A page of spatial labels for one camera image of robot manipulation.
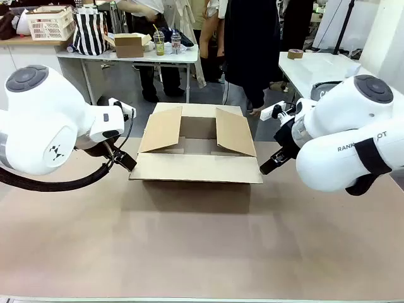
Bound thick black sleeved cable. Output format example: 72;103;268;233
0;162;112;193

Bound dark clothes pile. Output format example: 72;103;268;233
163;27;194;50

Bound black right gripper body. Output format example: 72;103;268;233
271;117;304;165

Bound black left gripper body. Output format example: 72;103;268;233
74;134;128;165

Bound small open cardboard box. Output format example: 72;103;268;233
103;32;153;59

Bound white plastic crate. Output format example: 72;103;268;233
26;5;77;42

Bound person's left forearm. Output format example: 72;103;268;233
244;72;266;110

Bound person in beige coat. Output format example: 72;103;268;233
188;0;225;90

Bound black tripod pole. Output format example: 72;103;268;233
328;0;355;55

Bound white table with grey legs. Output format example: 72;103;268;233
56;43;201;105

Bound black white striped bag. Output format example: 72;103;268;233
72;11;110;57

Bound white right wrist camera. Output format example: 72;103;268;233
259;101;297;121

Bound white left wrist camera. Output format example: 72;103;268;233
108;97;137;119

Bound brown cardboard shipping box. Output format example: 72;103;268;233
128;102;264;184

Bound thin black camera cable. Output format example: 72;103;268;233
106;107;138;168

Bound person in black sweatshirt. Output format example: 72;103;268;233
222;0;283;110

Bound clear plastic bottle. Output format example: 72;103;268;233
170;30;182;55

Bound plastic cup with straw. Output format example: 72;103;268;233
152;24;166;57

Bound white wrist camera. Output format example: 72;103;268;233
108;97;137;119
259;101;297;121

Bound white rounded table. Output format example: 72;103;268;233
278;50;362;99

